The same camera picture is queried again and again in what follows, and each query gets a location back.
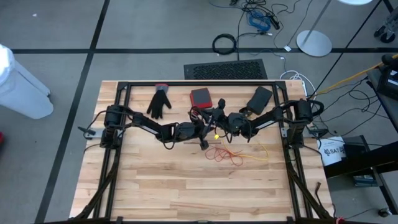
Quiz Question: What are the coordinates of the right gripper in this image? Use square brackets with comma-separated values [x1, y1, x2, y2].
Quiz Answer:
[198, 98, 229, 131]

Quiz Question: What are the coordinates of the red wire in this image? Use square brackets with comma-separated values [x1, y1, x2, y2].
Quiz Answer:
[188, 107, 246, 167]

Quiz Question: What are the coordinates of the yellow wire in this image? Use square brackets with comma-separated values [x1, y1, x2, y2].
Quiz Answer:
[221, 136, 271, 162]

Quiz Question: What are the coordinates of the red box black lid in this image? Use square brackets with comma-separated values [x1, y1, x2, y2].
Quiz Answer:
[189, 87, 214, 110]

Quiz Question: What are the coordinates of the black floor vent grille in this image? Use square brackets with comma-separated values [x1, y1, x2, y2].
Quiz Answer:
[183, 58, 269, 80]

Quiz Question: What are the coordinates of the black glove red cuff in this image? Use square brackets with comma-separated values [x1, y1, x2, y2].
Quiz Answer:
[146, 83, 172, 119]

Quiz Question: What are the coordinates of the black zip pouch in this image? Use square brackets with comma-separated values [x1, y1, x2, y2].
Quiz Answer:
[247, 86, 274, 115]

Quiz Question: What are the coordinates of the grey round floor stand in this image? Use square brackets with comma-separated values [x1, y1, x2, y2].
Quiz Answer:
[295, 0, 333, 58]

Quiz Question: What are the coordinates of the black low shelf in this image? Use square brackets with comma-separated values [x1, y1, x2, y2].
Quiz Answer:
[323, 135, 398, 215]

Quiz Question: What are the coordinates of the blue box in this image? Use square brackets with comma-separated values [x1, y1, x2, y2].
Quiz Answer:
[352, 174, 379, 187]

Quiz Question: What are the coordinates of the black equipment cart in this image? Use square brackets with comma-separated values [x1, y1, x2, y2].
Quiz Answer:
[366, 53, 398, 102]

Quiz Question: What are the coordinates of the white disc black pole stand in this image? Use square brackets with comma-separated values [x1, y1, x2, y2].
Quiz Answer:
[336, 0, 374, 6]

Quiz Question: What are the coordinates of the white cylindrical container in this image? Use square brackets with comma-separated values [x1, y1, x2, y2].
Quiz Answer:
[0, 43, 55, 121]

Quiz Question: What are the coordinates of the grey wheeled cart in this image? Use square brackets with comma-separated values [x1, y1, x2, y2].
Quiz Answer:
[374, 0, 398, 44]

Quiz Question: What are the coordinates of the black caster wheel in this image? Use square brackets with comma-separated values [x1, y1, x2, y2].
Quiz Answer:
[377, 207, 394, 218]

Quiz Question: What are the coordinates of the black metal table frame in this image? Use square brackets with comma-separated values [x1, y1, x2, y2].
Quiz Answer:
[68, 80, 335, 224]

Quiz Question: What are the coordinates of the coiled black cable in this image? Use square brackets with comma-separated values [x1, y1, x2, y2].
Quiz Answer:
[211, 33, 239, 56]

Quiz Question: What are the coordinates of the white cable bundle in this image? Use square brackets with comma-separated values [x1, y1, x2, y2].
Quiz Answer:
[279, 70, 317, 98]

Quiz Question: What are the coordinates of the coiled blue cable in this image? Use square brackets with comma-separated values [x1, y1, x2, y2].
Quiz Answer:
[248, 11, 272, 33]

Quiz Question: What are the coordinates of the brown strap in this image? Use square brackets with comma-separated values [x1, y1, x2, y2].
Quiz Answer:
[313, 181, 324, 206]

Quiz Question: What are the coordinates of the yellow extension cord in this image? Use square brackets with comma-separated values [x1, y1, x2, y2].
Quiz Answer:
[314, 53, 398, 96]

